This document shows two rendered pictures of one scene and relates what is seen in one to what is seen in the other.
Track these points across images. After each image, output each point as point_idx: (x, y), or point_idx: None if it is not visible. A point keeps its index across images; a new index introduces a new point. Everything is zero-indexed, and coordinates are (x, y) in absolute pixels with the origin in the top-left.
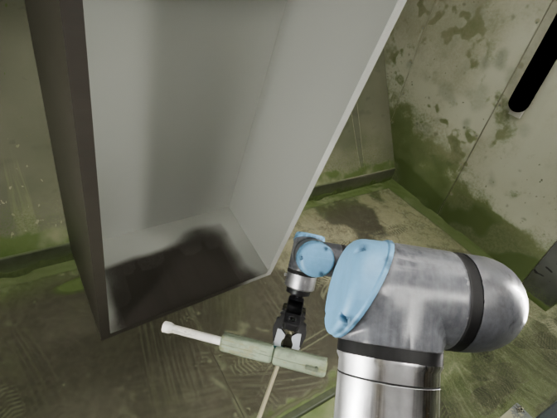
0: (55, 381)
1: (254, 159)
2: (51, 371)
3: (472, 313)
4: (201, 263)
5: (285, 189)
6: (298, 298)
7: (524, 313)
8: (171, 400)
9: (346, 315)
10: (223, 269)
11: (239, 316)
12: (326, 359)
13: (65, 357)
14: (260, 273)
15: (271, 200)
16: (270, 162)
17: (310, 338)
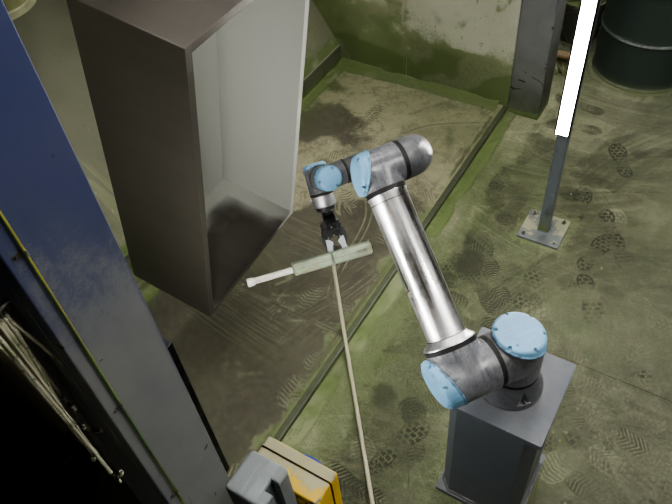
0: None
1: (234, 128)
2: None
3: (405, 161)
4: (236, 232)
5: (275, 140)
6: (329, 212)
7: (426, 151)
8: (270, 350)
9: (364, 185)
10: (255, 228)
11: (278, 268)
12: (368, 241)
13: None
14: (284, 215)
15: (266, 153)
16: (252, 125)
17: None
